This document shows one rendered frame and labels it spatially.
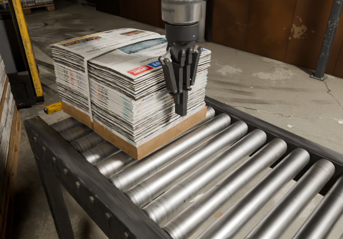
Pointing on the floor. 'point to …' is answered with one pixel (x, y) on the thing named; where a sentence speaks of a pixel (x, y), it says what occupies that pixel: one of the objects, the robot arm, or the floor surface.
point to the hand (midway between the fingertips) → (180, 101)
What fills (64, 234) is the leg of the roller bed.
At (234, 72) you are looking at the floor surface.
